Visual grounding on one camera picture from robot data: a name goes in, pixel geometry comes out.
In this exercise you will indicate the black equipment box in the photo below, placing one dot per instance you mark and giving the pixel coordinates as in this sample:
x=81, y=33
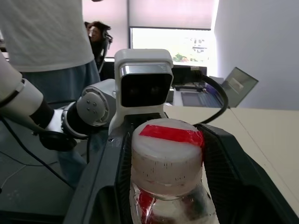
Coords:
x=187, y=77

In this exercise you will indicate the open grey laptop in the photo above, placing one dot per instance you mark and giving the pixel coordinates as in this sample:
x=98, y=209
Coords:
x=236, y=86

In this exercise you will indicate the grey roller window blind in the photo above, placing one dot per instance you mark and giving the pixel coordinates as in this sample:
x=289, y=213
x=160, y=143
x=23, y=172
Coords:
x=170, y=14

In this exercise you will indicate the bright window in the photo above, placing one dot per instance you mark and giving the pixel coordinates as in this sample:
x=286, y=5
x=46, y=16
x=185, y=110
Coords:
x=168, y=44

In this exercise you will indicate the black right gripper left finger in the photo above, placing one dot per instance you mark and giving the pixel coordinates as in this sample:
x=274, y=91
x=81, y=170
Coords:
x=98, y=182

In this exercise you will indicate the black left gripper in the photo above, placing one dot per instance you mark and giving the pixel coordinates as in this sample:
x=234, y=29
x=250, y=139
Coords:
x=142, y=117

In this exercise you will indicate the person in white shirt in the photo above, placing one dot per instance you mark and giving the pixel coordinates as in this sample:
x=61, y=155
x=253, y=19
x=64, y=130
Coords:
x=46, y=30

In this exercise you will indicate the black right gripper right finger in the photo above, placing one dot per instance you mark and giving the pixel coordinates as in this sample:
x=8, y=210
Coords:
x=233, y=177

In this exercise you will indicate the seated dark-haired person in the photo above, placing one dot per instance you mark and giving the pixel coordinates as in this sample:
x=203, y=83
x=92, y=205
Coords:
x=97, y=32

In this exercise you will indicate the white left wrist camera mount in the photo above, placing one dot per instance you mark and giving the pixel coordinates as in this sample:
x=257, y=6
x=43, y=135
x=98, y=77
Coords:
x=142, y=63

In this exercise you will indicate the white bottle cap red tape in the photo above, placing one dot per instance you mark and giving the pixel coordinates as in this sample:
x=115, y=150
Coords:
x=163, y=158

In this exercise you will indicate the clear plastic drink bottle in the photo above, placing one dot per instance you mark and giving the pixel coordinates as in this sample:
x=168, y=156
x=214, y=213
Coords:
x=177, y=207

